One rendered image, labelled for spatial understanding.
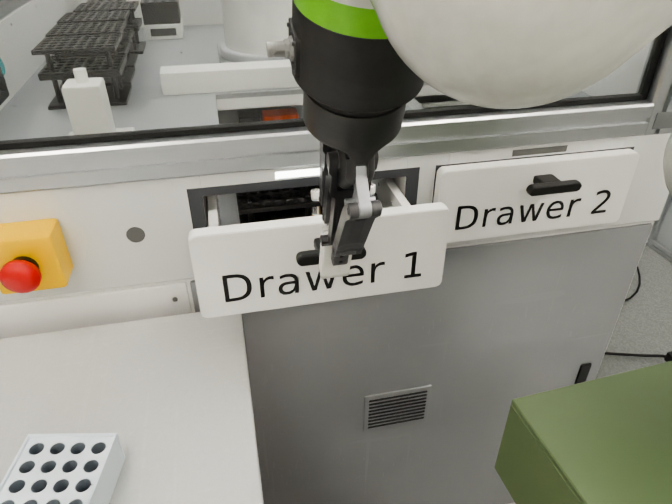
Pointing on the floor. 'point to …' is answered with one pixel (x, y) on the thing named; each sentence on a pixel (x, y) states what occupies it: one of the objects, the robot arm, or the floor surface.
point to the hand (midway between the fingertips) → (335, 252)
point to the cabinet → (402, 364)
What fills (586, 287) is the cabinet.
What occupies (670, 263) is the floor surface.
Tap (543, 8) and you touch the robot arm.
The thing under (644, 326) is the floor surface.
